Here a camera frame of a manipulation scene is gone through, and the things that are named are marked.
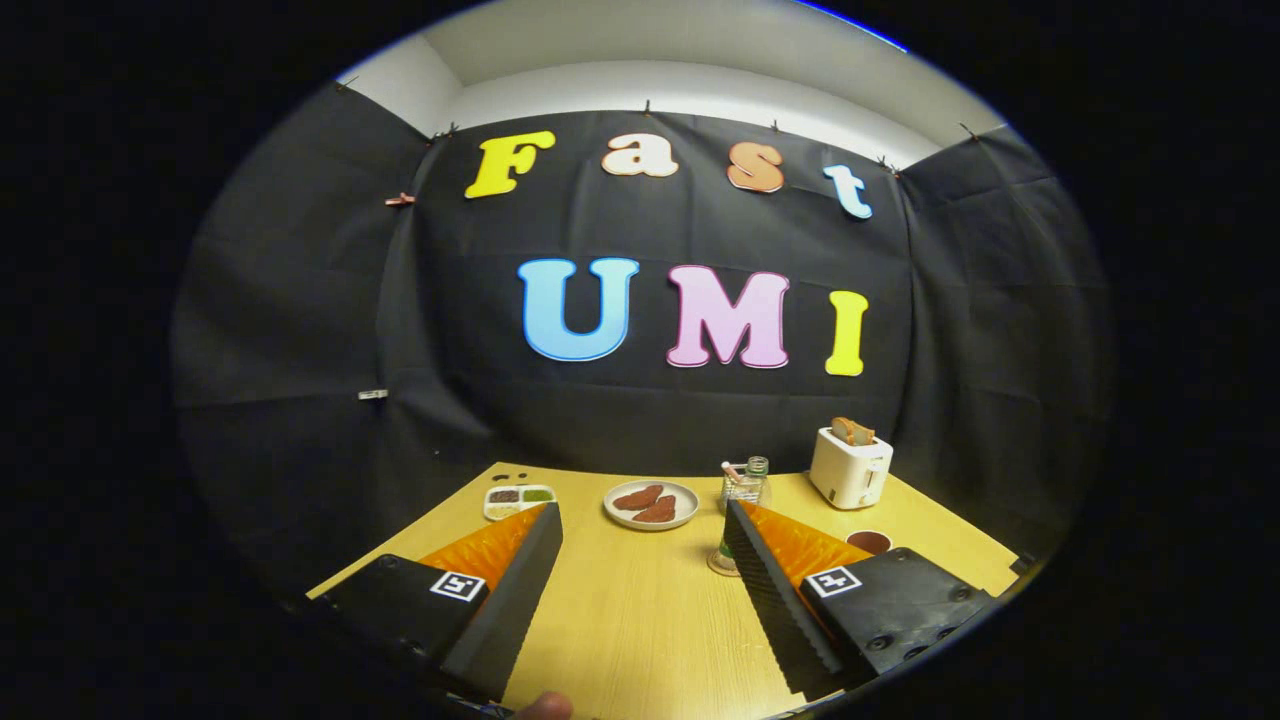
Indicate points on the round printed coaster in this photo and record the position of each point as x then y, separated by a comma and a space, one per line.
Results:
716, 566

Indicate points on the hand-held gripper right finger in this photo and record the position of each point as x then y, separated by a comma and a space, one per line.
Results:
775, 600

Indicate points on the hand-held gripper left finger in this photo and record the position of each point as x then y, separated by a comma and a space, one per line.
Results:
505, 610

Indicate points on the toast slice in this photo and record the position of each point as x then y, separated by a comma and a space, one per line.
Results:
865, 436
843, 431

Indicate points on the cream toaster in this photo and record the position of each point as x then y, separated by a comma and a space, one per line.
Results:
845, 475

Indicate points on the brown meat piece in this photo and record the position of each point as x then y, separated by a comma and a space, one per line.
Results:
656, 510
638, 496

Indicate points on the clear plastic juice bottle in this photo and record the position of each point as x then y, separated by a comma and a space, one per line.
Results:
757, 466

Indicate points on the yellow wooden table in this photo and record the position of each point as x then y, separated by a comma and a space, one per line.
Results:
640, 620

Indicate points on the white divided bean dish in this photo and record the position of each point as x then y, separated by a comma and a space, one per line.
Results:
520, 502

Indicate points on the wooden stick with white tip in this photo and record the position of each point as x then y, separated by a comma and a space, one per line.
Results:
731, 469

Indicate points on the black backdrop cloth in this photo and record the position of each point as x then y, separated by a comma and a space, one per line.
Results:
300, 300

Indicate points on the round white plate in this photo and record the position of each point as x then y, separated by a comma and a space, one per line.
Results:
620, 515

